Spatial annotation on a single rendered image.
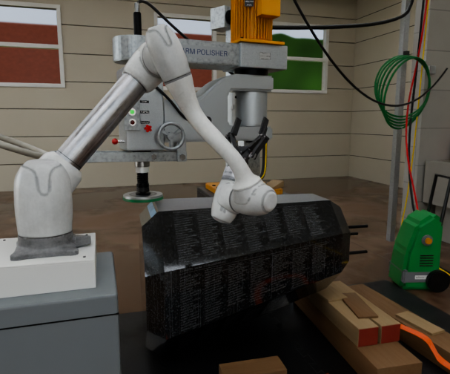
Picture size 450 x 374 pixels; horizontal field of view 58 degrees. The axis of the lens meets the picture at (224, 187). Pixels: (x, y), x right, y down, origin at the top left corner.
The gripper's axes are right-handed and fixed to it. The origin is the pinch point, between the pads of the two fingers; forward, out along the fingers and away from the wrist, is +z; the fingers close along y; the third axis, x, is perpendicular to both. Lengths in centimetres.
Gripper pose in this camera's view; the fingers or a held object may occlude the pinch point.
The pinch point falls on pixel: (251, 121)
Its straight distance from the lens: 162.5
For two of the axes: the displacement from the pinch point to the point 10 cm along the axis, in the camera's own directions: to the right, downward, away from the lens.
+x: 5.9, 3.4, 7.3
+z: 2.9, -9.4, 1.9
